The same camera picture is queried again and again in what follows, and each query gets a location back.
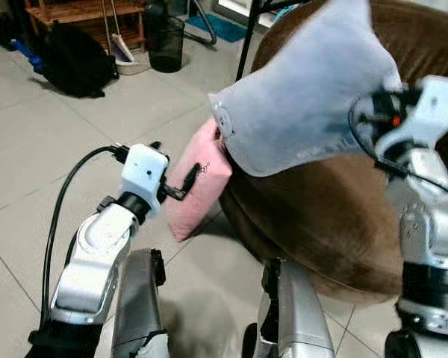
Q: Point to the grey pillow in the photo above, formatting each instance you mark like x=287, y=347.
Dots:
x=306, y=97

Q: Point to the pink pillow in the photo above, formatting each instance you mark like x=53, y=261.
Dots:
x=194, y=198

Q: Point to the brown round sofa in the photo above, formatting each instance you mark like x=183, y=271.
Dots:
x=328, y=216

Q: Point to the teal floor mat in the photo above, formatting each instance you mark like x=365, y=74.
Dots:
x=224, y=28

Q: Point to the beige dustpan with broom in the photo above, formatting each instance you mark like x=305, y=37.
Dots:
x=127, y=58

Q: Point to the black backpack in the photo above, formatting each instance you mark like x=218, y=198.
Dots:
x=78, y=60

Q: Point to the silver left robot leg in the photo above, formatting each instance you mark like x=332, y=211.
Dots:
x=138, y=306

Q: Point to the silver robot leg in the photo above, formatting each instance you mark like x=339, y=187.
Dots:
x=299, y=313
x=138, y=306

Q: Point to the grey metal chair leg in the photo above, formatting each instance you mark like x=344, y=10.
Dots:
x=206, y=26

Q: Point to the black metal table leg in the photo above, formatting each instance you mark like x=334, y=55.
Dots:
x=248, y=41

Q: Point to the wooden shelf rack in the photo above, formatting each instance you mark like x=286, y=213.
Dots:
x=82, y=11

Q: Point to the blue tool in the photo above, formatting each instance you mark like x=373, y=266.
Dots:
x=26, y=54

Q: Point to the silver right robot leg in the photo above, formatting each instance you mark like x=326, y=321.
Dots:
x=299, y=313

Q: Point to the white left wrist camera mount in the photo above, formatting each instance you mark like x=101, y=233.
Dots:
x=143, y=173

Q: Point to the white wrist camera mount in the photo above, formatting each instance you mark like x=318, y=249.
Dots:
x=429, y=108
x=143, y=173

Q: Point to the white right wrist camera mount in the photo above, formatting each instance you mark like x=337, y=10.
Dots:
x=429, y=108

